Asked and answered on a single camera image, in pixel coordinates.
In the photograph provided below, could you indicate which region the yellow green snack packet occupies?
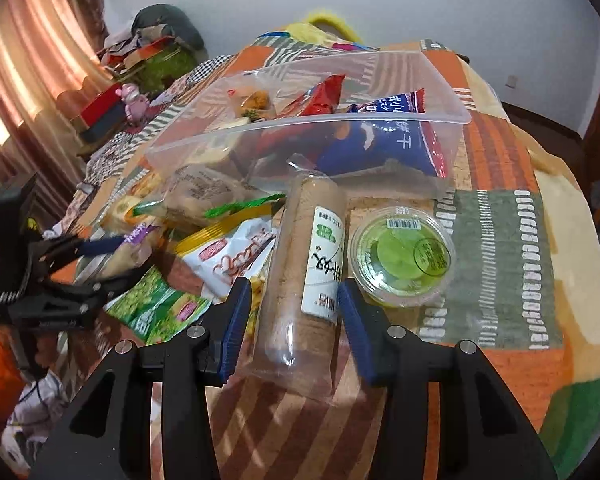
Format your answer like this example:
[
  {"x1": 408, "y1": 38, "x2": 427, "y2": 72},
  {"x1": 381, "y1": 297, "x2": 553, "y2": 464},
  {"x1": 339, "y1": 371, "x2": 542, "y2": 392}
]
[{"x1": 102, "y1": 195, "x2": 151, "y2": 235}]

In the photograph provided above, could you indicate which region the patchwork blanket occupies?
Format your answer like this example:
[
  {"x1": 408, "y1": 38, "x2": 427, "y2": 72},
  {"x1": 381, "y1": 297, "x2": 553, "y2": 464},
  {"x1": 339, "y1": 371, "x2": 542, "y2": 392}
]
[{"x1": 60, "y1": 35, "x2": 600, "y2": 480}]

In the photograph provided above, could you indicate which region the green-edged snack packet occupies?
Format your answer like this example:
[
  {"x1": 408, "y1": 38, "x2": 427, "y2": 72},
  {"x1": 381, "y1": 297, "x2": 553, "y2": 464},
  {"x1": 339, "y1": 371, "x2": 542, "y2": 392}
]
[{"x1": 134, "y1": 192, "x2": 287, "y2": 222}]

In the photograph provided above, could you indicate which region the pile of clothes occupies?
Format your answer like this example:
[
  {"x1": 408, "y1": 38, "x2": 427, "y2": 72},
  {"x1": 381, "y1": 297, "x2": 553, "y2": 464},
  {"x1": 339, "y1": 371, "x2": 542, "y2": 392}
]
[{"x1": 97, "y1": 4, "x2": 207, "y2": 87}]

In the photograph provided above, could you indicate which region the green jelly cup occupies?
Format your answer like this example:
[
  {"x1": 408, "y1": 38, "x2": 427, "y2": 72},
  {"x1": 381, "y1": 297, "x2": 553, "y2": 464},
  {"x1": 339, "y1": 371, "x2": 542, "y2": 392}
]
[{"x1": 347, "y1": 206, "x2": 457, "y2": 309}]

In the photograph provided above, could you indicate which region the yellow plush object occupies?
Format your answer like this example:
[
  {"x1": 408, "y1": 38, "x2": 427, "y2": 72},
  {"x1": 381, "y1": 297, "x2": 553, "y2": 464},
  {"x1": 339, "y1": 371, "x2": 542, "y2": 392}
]
[{"x1": 306, "y1": 7, "x2": 361, "y2": 42}]

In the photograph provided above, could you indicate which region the clear beige bread packet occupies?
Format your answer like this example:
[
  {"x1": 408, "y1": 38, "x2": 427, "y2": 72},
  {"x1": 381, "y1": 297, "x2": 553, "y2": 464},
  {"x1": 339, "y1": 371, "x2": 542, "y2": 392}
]
[{"x1": 162, "y1": 162, "x2": 261, "y2": 227}]

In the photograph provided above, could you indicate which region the white yellow snack packet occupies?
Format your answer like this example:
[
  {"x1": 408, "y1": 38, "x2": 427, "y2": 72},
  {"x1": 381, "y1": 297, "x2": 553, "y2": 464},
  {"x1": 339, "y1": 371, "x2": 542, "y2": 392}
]
[{"x1": 175, "y1": 215, "x2": 281, "y2": 307}]

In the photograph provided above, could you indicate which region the blue snack bag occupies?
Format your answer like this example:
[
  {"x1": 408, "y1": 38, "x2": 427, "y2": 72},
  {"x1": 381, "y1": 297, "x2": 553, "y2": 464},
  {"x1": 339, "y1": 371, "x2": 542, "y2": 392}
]
[{"x1": 315, "y1": 88, "x2": 449, "y2": 179}]

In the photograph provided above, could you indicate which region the clear plastic container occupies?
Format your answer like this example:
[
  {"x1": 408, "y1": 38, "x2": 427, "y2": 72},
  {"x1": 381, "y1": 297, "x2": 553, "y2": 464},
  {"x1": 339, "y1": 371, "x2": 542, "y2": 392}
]
[{"x1": 144, "y1": 50, "x2": 473, "y2": 202}]

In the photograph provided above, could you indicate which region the red snack bag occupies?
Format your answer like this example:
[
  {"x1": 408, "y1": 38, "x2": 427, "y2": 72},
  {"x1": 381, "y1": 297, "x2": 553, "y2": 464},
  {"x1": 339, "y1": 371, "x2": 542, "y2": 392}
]
[{"x1": 267, "y1": 74, "x2": 348, "y2": 161}]

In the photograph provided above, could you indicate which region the pink plush toy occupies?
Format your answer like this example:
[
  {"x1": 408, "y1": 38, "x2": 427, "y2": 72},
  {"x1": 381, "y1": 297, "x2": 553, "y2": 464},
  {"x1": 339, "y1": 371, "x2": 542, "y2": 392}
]
[{"x1": 117, "y1": 84, "x2": 151, "y2": 124}]

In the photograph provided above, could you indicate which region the white purple snack packet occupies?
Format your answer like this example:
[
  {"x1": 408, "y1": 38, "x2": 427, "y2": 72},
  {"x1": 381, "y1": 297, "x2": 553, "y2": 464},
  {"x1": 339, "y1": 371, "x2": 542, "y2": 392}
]
[{"x1": 100, "y1": 224, "x2": 167, "y2": 282}]

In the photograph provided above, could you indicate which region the green pea snack packet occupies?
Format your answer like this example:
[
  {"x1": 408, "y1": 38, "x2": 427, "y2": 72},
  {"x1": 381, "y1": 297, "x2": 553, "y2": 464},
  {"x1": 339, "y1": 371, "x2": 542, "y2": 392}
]
[{"x1": 104, "y1": 265, "x2": 213, "y2": 346}]

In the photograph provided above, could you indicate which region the dark blue box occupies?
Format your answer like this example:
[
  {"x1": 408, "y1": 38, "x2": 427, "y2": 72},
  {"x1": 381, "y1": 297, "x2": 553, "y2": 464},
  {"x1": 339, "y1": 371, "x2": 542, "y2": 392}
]
[{"x1": 80, "y1": 110, "x2": 131, "y2": 145}]

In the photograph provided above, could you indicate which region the brown biscuit roll pack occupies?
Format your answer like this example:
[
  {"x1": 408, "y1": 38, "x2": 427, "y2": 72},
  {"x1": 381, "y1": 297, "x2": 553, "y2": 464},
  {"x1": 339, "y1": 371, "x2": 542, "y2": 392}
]
[{"x1": 250, "y1": 155, "x2": 351, "y2": 402}]

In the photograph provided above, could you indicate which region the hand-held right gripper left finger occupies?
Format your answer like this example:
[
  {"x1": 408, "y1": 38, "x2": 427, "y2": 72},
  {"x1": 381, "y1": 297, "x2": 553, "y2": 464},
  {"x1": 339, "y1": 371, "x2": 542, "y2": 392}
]
[{"x1": 30, "y1": 276, "x2": 253, "y2": 480}]

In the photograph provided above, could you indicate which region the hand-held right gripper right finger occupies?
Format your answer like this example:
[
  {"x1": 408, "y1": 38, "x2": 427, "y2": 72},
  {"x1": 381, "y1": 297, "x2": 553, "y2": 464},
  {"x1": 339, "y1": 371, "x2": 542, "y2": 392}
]
[{"x1": 337, "y1": 279, "x2": 561, "y2": 480}]

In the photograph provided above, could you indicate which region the pink striped curtain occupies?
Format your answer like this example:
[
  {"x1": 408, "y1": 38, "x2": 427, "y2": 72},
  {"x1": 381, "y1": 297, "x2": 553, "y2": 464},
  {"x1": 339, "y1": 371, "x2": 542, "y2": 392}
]
[{"x1": 0, "y1": 0, "x2": 116, "y2": 173}]

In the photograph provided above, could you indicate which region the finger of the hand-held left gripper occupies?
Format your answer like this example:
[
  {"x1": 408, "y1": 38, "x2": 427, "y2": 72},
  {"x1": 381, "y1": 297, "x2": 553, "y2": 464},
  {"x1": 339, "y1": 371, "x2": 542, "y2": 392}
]
[
  {"x1": 32, "y1": 236, "x2": 126, "y2": 281},
  {"x1": 10, "y1": 274, "x2": 148, "y2": 332}
]

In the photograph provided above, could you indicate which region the red box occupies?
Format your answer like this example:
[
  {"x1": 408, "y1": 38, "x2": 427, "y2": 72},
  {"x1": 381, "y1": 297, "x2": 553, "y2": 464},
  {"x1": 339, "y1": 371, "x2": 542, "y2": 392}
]
[{"x1": 72, "y1": 85, "x2": 130, "y2": 131}]

